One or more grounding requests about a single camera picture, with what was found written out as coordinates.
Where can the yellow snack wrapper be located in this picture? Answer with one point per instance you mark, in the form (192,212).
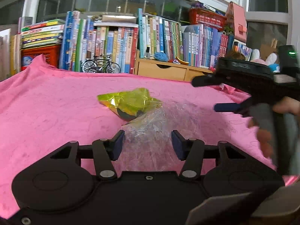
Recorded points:
(129,105)

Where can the row of upright books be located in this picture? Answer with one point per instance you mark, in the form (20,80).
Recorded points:
(85,37)

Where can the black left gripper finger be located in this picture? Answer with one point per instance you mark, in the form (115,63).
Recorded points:
(105,151)
(191,151)

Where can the clear plastic wrap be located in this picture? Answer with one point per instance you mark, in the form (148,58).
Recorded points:
(147,144)

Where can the red plastic basket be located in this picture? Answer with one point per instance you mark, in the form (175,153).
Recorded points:
(207,18)

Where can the pink box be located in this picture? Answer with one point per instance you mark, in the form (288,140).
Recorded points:
(236,19)

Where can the pink towel table cloth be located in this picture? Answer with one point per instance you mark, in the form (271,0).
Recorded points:
(43,108)

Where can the blue Doraemon plush toy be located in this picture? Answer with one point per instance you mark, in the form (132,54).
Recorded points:
(275,68)

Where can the white bunny plush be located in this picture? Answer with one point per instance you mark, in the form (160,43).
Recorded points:
(257,57)

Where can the stack of flat books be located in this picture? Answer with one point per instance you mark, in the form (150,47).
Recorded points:
(42,34)

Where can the miniature bicycle model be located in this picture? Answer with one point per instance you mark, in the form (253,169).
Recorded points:
(101,64)

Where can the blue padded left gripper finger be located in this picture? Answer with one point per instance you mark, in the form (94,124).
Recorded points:
(227,107)

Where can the wooden drawer organizer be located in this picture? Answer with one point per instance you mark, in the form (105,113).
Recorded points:
(167,70)

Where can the blue yarn ball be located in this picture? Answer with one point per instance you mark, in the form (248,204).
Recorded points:
(161,56)

